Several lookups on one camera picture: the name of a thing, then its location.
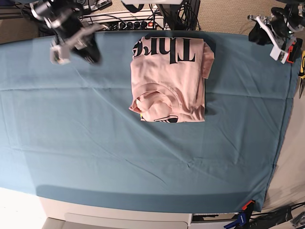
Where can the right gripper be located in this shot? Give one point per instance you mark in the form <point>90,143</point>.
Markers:
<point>77,35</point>

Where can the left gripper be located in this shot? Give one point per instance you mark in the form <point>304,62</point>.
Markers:
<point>283,27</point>

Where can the pink T-shirt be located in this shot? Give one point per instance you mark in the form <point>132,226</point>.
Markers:
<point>168,79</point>

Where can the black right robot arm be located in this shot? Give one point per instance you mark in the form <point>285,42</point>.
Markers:
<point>45,8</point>

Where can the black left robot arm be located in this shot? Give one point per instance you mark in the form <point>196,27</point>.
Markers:
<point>291,6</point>

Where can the orange black clamp upper right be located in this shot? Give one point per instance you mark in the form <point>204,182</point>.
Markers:
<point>294,50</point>

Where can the black power strip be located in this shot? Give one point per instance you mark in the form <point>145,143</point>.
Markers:
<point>131,25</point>

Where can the teal table cloth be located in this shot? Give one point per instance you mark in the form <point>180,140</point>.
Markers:
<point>66,131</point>

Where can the orange blue clamp lower right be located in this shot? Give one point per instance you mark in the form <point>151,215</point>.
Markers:
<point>243,216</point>

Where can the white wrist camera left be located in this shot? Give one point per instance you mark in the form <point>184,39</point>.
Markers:
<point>279,55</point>

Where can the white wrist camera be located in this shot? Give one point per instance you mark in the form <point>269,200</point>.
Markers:
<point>59,55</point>
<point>279,55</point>

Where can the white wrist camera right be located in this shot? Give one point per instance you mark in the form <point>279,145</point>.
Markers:
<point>59,55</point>

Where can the yellow handled pliers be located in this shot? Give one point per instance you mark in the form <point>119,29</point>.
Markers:
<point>302,75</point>

